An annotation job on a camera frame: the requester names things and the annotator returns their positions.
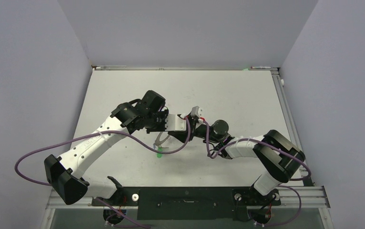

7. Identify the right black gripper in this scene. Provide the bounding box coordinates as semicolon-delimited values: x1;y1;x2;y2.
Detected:
169;113;221;143

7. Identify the silver disc key ring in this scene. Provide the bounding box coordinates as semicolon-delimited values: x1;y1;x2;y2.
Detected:
153;132;171;150

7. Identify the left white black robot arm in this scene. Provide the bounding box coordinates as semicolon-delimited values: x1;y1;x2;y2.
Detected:
44;90;168;205

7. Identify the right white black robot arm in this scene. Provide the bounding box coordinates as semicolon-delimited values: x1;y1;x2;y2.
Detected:
165;117;305;204

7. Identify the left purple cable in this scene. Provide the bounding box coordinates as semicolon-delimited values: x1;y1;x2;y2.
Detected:
14;116;192;229

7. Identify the purple cable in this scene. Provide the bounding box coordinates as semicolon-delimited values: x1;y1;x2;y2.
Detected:
198;119;312;228
14;116;192;229

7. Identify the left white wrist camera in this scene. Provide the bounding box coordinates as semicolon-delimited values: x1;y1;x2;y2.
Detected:
165;114;187;132

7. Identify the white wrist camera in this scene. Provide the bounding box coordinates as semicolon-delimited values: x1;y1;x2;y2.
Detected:
165;114;187;132
189;106;203;124

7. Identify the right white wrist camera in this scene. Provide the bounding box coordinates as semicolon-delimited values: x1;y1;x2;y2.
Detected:
189;106;203;124

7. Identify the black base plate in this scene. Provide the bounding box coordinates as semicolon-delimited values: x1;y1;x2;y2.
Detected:
91;187;281;220

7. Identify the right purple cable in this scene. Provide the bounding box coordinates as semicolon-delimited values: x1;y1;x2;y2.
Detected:
198;119;312;228

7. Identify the aluminium frame rail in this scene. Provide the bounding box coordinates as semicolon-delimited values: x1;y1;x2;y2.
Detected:
46;186;331;209

